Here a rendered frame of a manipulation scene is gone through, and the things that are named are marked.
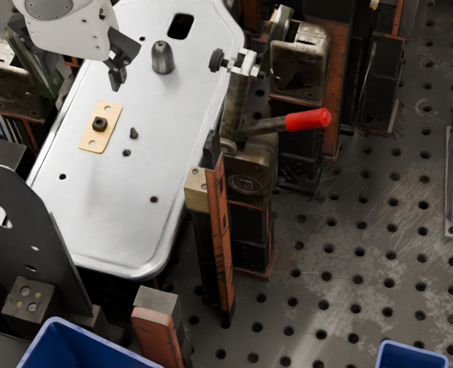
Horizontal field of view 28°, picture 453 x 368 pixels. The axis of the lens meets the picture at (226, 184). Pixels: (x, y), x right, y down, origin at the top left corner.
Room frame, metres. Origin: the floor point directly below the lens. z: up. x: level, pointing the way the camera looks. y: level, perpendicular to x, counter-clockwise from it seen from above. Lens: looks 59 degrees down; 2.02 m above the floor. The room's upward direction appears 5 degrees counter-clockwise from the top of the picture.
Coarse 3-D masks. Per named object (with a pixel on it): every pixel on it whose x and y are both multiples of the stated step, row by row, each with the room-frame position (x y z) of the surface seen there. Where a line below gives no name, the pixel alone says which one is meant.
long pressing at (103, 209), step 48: (144, 0) 0.94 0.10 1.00; (192, 0) 0.93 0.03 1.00; (144, 48) 0.85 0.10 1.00; (192, 48) 0.84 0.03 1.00; (96, 96) 0.77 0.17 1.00; (144, 96) 0.76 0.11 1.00; (192, 96) 0.75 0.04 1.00; (48, 144) 0.70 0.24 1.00; (144, 144) 0.68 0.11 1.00; (192, 144) 0.67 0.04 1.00; (48, 192) 0.62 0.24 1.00; (96, 192) 0.61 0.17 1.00; (144, 192) 0.60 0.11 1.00; (96, 240) 0.54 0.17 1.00; (144, 240) 0.53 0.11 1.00
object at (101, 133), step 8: (96, 104) 0.75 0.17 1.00; (104, 104) 0.75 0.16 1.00; (112, 104) 0.75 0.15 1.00; (120, 104) 0.75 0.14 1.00; (96, 112) 0.74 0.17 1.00; (104, 112) 0.74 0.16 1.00; (112, 112) 0.74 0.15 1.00; (120, 112) 0.73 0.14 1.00; (88, 120) 0.72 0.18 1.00; (96, 120) 0.72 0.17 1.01; (104, 120) 0.72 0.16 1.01; (112, 120) 0.72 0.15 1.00; (88, 128) 0.71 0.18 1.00; (96, 128) 0.71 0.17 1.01; (104, 128) 0.71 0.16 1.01; (112, 128) 0.71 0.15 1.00; (88, 136) 0.70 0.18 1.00; (96, 136) 0.70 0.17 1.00; (104, 136) 0.70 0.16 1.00; (80, 144) 0.69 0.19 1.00; (88, 144) 0.69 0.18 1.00; (96, 144) 0.68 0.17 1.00; (104, 144) 0.68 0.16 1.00; (96, 152) 0.67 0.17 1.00
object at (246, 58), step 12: (216, 48) 0.66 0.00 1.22; (240, 48) 0.66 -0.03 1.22; (216, 60) 0.64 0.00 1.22; (228, 60) 0.65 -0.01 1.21; (240, 60) 0.65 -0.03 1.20; (252, 60) 0.64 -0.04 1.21; (228, 72) 0.64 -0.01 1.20; (240, 72) 0.62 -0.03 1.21; (252, 72) 0.63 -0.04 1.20; (264, 72) 0.63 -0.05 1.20; (228, 84) 0.63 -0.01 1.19; (240, 84) 0.62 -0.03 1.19; (228, 96) 0.63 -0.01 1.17; (240, 96) 0.62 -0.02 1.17; (228, 108) 0.63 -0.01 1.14; (240, 108) 0.62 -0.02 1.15; (228, 120) 0.63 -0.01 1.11; (240, 120) 0.64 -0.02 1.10; (228, 132) 0.63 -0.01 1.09
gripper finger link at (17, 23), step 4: (12, 16) 0.75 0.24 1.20; (16, 16) 0.74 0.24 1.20; (20, 16) 0.74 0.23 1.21; (12, 20) 0.74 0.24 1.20; (16, 20) 0.73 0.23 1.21; (20, 20) 0.73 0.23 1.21; (24, 20) 0.73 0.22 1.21; (8, 24) 0.74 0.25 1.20; (12, 24) 0.74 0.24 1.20; (16, 24) 0.73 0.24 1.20; (20, 24) 0.73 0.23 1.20; (24, 24) 0.73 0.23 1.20; (12, 28) 0.74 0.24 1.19; (16, 28) 0.74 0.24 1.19; (20, 28) 0.74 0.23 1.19; (24, 28) 0.74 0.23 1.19; (16, 32) 0.74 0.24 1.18; (20, 32) 0.73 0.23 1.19; (24, 32) 0.73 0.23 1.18; (28, 36) 0.73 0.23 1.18
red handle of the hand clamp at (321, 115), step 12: (324, 108) 0.61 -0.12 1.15; (264, 120) 0.63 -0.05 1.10; (276, 120) 0.62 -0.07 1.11; (288, 120) 0.61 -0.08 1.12; (300, 120) 0.61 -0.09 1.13; (312, 120) 0.60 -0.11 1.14; (324, 120) 0.60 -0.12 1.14; (240, 132) 0.63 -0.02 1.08; (252, 132) 0.63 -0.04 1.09; (264, 132) 0.62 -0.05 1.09; (276, 132) 0.62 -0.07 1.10
